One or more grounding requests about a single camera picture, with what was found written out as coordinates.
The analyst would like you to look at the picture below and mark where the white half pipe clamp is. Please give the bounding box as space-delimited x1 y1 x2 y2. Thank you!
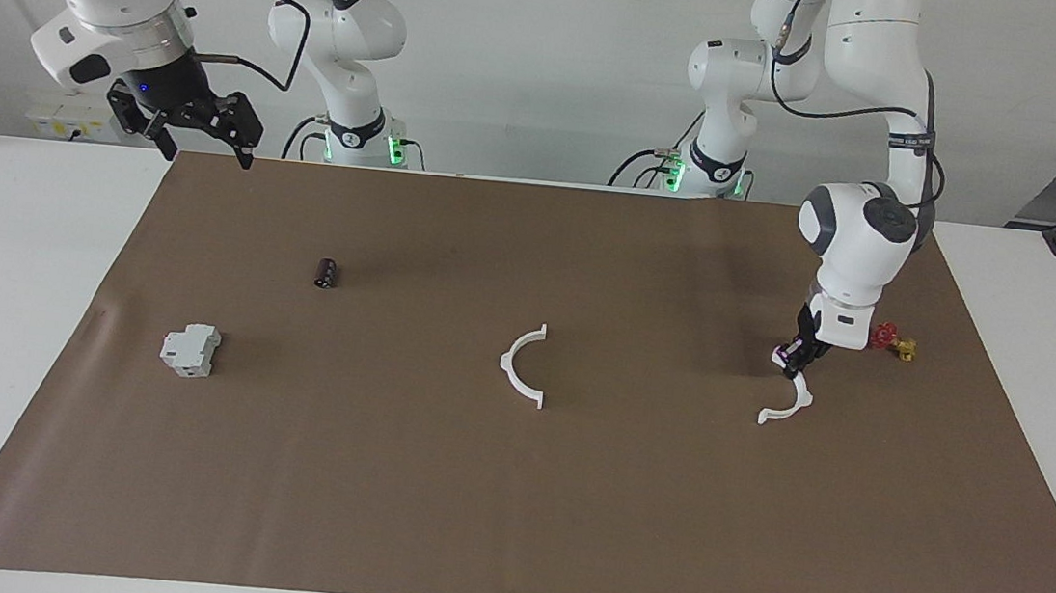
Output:
757 363 818 431
496 319 552 410

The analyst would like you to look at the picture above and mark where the white circuit breaker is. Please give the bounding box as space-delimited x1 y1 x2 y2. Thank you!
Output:
157 319 224 382

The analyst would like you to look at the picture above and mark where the brown paper table mat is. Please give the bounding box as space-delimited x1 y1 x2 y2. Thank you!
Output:
0 129 1056 593

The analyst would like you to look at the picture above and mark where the black base cable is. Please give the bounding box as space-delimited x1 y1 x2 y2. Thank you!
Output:
609 101 707 196
282 114 331 164

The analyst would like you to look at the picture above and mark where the red handle brass valve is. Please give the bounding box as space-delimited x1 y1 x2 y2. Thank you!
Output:
868 320 921 364

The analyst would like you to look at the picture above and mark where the white wall power box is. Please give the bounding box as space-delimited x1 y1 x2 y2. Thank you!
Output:
24 88 133 146

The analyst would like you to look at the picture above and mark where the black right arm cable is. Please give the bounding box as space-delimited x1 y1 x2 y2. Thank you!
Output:
176 0 315 94

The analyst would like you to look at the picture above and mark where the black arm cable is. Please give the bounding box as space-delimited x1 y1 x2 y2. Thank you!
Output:
754 15 961 242
176 0 315 94

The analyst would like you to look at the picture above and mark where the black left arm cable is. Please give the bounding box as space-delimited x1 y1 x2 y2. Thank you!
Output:
754 15 961 242

